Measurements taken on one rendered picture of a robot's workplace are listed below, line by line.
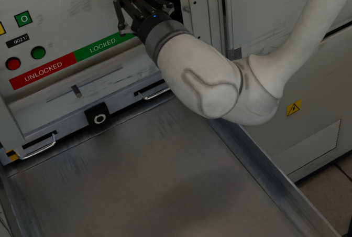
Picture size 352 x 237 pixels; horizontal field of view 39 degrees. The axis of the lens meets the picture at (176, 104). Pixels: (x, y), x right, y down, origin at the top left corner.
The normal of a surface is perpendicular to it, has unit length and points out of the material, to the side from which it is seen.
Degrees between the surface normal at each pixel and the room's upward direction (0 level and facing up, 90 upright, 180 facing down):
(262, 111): 97
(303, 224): 0
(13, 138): 90
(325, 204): 0
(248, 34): 90
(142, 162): 0
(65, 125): 90
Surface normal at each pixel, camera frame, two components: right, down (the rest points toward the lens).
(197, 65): -0.25, -0.47
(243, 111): 0.31, 0.74
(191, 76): -0.54, -0.18
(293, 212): -0.13, -0.67
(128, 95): 0.48, 0.60
